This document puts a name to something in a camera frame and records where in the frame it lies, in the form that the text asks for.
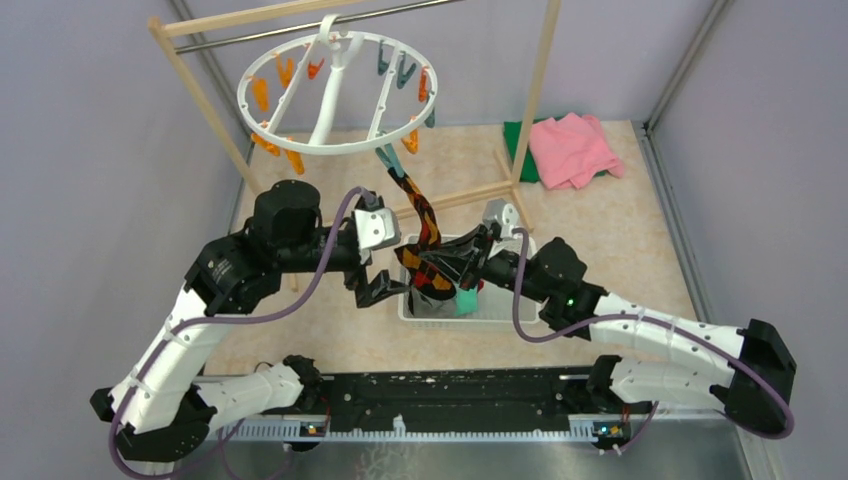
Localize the teal clothespin holding sock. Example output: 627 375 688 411
375 143 406 179

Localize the metal hanging rod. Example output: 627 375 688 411
175 0 462 55

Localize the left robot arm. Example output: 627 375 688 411
90 180 404 467

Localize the white round sock hanger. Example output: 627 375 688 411
235 14 441 156

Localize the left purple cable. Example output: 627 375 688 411
109 186 372 480

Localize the orange clothespin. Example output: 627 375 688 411
250 132 281 157
284 149 305 176
401 129 420 155

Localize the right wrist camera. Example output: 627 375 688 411
482 198 520 240

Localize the teal sock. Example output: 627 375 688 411
454 287 479 317

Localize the pink cloth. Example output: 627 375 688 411
528 113 626 190

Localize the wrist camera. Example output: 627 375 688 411
482 198 520 240
353 207 402 251

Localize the white plastic basket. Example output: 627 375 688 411
391 239 541 331

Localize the wooden drying rack frame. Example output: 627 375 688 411
147 0 564 293

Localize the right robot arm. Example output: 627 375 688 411
423 225 797 439

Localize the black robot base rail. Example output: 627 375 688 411
278 354 654 452

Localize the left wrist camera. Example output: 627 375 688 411
353 207 402 251

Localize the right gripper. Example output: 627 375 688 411
419 224 551 304

